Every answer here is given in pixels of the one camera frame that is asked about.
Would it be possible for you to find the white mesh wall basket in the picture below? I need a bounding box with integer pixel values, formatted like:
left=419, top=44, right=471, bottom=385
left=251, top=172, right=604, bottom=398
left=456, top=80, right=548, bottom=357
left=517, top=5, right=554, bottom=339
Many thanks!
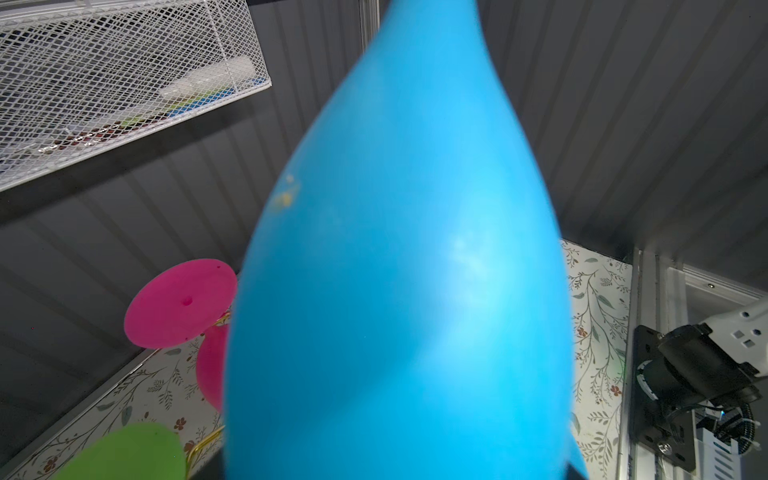
left=1, top=1, right=272, bottom=190

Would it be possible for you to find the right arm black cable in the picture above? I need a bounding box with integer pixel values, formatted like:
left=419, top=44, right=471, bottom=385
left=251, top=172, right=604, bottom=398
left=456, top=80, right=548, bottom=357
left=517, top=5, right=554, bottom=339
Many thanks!
left=695, top=401, right=763, bottom=454

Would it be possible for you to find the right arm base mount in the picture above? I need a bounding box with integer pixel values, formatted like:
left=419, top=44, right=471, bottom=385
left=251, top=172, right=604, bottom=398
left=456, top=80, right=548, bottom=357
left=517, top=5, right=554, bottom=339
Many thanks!
left=628, top=326, right=702, bottom=472

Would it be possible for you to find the white marker in basket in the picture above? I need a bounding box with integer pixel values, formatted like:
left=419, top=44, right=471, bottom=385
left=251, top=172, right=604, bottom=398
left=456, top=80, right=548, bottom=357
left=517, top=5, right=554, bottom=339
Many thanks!
left=159, top=56, right=257, bottom=101

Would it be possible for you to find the gold wire glass rack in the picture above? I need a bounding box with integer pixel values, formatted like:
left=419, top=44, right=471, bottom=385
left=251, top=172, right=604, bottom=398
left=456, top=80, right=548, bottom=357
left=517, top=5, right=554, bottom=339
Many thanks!
left=187, top=312, right=231, bottom=479

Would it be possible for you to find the pink wine glass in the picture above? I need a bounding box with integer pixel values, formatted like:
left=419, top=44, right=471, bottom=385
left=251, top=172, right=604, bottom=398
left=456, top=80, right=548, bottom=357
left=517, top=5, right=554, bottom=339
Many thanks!
left=123, top=259, right=238, bottom=411

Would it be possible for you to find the green wine glass rear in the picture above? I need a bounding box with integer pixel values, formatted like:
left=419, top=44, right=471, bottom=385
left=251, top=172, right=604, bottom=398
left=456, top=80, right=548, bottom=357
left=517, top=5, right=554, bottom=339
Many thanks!
left=54, top=423, right=187, bottom=480

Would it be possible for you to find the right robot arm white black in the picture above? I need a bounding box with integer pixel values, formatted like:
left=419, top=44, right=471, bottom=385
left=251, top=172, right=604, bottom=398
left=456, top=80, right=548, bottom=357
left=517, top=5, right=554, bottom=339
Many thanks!
left=636, top=297, right=767, bottom=413

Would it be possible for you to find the blue wine glass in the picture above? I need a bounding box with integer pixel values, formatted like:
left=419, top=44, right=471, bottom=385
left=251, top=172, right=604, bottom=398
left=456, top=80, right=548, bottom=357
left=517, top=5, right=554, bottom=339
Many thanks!
left=224, top=1, right=574, bottom=479

